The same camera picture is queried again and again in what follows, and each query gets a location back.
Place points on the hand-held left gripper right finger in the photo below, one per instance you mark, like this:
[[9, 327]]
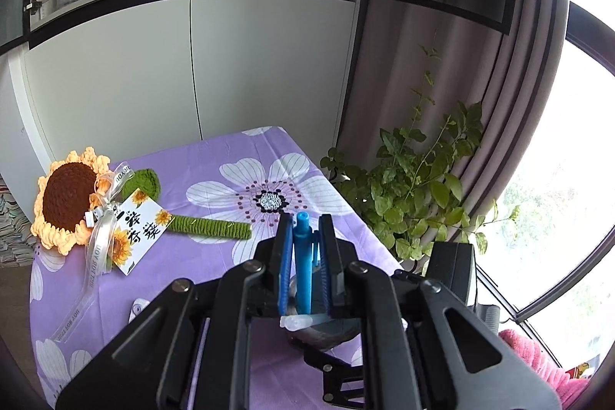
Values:
[[326, 266]]

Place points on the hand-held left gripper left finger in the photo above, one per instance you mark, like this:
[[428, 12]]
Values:
[[284, 266]]

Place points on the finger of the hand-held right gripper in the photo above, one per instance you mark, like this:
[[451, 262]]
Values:
[[343, 374]]

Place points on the blue pen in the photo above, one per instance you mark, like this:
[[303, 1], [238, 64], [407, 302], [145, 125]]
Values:
[[303, 266]]

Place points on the black dotted pen holder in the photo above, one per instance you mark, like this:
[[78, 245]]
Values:
[[336, 334]]

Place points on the person's right forearm pink sleeve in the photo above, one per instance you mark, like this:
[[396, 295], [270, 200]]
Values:
[[538, 362]]

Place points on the green potted plant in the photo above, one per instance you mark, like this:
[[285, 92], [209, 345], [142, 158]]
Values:
[[403, 194]]

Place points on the purple floral tablecloth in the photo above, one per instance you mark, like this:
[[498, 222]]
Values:
[[202, 160]]

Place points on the window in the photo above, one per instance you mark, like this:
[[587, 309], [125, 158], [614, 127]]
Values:
[[571, 198]]

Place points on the sunflower printed card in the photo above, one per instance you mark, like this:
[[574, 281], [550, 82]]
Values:
[[144, 227]]

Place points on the lilac white sliding eraser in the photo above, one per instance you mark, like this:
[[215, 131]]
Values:
[[138, 308]]

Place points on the white printed ribbon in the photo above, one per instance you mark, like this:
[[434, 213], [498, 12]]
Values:
[[101, 242]]

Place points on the grey curtain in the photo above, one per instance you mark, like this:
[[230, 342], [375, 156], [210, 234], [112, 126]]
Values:
[[408, 54]]

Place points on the crocheted sunflower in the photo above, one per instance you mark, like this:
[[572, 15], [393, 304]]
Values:
[[67, 194]]

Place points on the pile of stacked booklets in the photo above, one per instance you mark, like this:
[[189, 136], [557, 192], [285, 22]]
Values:
[[14, 222]]

